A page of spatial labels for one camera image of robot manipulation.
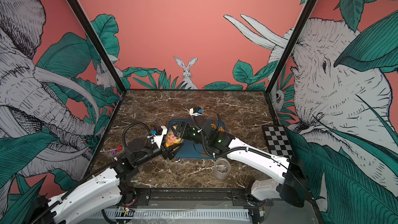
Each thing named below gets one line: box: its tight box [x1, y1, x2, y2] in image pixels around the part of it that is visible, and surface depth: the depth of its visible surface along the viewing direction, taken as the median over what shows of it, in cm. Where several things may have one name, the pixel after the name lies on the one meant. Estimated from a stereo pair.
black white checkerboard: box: [262, 125, 295, 160], surface depth 95 cm
